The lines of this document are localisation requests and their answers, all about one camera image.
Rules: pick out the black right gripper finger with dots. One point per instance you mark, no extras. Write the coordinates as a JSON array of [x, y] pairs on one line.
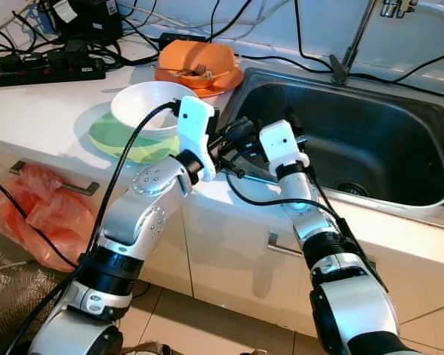
[[288, 116]]

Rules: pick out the white bowl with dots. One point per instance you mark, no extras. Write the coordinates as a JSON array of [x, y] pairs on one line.
[[144, 105]]

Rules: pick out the green plate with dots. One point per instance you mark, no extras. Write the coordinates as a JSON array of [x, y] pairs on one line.
[[111, 142]]

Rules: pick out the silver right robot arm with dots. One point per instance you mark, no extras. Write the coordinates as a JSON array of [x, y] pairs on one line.
[[355, 310]]

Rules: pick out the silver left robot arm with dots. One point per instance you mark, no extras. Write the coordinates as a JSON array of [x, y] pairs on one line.
[[148, 214]]

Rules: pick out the orange plate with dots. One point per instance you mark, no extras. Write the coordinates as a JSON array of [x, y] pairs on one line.
[[226, 81]]

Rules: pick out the silver fork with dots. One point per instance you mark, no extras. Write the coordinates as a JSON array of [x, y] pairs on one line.
[[196, 70]]

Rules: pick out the white sink counter cabinet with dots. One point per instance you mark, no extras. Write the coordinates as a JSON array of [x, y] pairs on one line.
[[237, 244]]

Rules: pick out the orange bowl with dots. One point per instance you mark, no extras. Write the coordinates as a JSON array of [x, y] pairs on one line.
[[196, 53]]

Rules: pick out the stainless steel sink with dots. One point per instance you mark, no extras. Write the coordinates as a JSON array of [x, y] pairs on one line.
[[377, 140]]

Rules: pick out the chrome gooseneck faucet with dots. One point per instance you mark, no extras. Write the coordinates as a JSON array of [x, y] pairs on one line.
[[355, 41]]

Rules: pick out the small black power adapter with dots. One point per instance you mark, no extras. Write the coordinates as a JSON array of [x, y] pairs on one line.
[[181, 40]]

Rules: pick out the black adapter white label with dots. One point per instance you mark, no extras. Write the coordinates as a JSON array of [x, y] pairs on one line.
[[85, 18]]

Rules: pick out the black power strip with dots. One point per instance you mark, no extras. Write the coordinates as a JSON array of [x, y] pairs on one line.
[[48, 72]]

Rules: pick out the orange plastic bag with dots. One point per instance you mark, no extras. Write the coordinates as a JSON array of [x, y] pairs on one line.
[[41, 214]]

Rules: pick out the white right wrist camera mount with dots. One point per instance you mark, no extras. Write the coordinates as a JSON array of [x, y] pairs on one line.
[[283, 146]]

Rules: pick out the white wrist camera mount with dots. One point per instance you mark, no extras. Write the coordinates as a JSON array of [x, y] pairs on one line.
[[196, 133], [283, 146]]

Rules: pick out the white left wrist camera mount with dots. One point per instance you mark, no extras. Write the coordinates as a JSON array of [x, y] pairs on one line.
[[196, 133]]

